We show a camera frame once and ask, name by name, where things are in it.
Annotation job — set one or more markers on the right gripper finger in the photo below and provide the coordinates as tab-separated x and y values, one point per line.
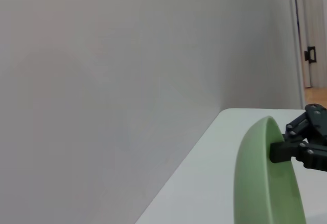
283	153
306	124

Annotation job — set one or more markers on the light green plate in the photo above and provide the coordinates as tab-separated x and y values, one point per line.
265	183

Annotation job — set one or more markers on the white door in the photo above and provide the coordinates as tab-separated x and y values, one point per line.
314	17

